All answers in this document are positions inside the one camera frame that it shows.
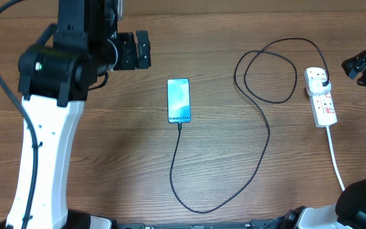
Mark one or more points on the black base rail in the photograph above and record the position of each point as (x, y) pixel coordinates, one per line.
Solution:
(199, 226)

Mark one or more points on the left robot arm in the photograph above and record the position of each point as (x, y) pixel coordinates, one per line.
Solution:
(57, 73)

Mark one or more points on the blue-screen smartphone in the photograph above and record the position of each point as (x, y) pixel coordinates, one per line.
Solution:
(178, 100)

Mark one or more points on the white power strip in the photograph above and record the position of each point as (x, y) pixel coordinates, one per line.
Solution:
(322, 106)

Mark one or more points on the white charger plug adapter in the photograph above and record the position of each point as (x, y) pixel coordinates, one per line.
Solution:
(315, 87)

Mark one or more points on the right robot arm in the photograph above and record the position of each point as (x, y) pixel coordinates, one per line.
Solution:
(350, 209)

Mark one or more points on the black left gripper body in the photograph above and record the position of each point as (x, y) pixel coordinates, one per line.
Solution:
(126, 58)

